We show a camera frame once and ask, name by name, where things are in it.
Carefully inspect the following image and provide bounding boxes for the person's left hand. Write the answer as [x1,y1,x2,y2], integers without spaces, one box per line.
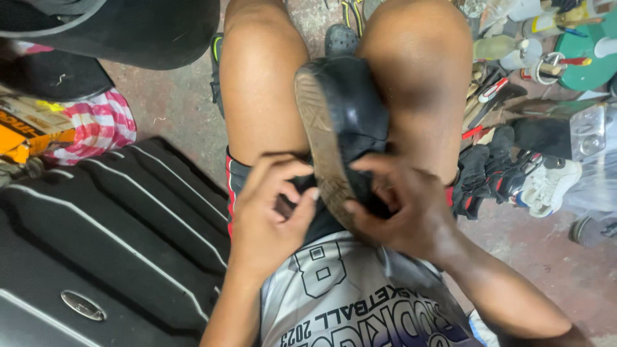
[230,154,322,284]

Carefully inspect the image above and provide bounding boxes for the person's right hand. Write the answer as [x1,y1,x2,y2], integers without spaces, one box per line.
[344,154,464,264]

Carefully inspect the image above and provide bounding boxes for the black shoe with tan sole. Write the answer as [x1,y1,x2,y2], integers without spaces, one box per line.
[294,55,392,242]

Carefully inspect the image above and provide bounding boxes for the black red sneaker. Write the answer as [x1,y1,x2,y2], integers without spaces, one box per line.
[452,126,543,221]

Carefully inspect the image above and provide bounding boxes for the grey printed jersey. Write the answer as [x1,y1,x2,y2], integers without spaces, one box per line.
[259,230,483,347]

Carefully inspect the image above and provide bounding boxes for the person's right leg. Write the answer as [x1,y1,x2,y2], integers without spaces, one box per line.
[357,0,474,188]

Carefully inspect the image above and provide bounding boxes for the person's leg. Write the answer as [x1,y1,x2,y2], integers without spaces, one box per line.
[357,0,474,188]
[219,0,311,168]

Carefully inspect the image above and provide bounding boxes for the heap of hand tools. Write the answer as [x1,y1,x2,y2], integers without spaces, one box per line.
[461,62,530,145]

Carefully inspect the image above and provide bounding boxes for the white sneaker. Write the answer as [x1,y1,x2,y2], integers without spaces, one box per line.
[512,156,583,218]

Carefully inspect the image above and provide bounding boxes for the person's left leg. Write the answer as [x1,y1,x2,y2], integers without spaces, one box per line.
[219,0,311,168]

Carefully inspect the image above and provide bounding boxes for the black ribbed suitcase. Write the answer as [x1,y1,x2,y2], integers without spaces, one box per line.
[0,137,230,347]

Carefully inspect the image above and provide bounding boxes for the black sneaker with green trim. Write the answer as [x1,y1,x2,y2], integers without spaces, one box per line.
[210,33,226,119]

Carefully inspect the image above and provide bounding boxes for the grey shoe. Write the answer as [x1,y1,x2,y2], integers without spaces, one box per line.
[571,216,617,249]

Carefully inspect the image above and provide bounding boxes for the clear plastic bag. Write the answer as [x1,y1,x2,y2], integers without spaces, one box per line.
[561,102,617,218]

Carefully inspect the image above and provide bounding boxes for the pale green glue bottle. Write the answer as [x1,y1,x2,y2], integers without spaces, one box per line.
[472,35,530,61]

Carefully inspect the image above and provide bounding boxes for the black perforated clog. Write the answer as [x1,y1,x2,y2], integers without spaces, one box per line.
[325,23,360,58]

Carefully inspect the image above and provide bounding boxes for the pink striped plastic bag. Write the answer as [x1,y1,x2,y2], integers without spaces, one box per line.
[44,88,138,166]

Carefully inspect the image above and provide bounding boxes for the black yellow pliers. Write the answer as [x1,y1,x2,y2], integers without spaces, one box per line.
[339,0,365,38]

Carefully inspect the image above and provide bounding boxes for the green round lid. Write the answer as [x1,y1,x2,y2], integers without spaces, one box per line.
[554,19,617,92]

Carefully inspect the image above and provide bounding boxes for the large black bag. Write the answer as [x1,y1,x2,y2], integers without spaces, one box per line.
[0,0,221,71]

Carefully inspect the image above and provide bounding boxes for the yellow orange carton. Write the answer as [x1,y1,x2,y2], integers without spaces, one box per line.
[0,93,77,165]

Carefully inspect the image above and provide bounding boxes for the black padded cushion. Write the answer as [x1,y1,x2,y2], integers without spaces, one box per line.
[0,48,115,103]

